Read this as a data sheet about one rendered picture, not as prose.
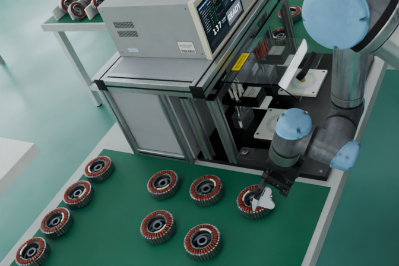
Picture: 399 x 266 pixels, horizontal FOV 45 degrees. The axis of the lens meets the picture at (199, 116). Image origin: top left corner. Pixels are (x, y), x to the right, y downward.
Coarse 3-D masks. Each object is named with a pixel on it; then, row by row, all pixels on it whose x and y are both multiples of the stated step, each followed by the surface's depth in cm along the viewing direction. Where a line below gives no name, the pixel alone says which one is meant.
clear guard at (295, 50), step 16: (240, 48) 164; (256, 48) 161; (272, 48) 158; (288, 48) 155; (304, 48) 154; (256, 64) 153; (272, 64) 151; (288, 64) 148; (304, 64) 151; (224, 80) 152; (240, 80) 150; (256, 80) 147; (272, 80) 145; (288, 80) 145; (304, 80) 147
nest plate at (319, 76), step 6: (318, 72) 187; (324, 72) 186; (312, 78) 186; (318, 78) 184; (324, 78) 185; (312, 84) 183; (318, 84) 182; (282, 90) 186; (306, 90) 181; (312, 90) 180; (318, 90) 180; (306, 96) 181; (312, 96) 179
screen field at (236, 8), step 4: (236, 0) 163; (236, 4) 164; (240, 4) 166; (232, 8) 162; (236, 8) 164; (240, 8) 166; (228, 12) 159; (232, 12) 162; (236, 12) 164; (228, 16) 160; (232, 16) 162; (236, 16) 164; (228, 20) 160; (232, 20) 162
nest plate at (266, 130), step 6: (270, 108) 180; (270, 114) 177; (276, 114) 176; (264, 120) 176; (270, 120) 175; (276, 120) 174; (258, 126) 174; (264, 126) 173; (270, 126) 172; (258, 132) 172; (264, 132) 171; (270, 132) 170; (264, 138) 170; (270, 138) 168
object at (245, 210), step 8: (240, 192) 153; (248, 192) 152; (240, 200) 150; (248, 200) 153; (240, 208) 148; (248, 208) 147; (256, 208) 146; (264, 208) 145; (248, 216) 147; (256, 216) 147
